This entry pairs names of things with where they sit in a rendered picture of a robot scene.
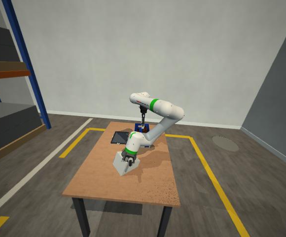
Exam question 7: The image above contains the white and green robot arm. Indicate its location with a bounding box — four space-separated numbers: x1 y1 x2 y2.
121 92 184 166

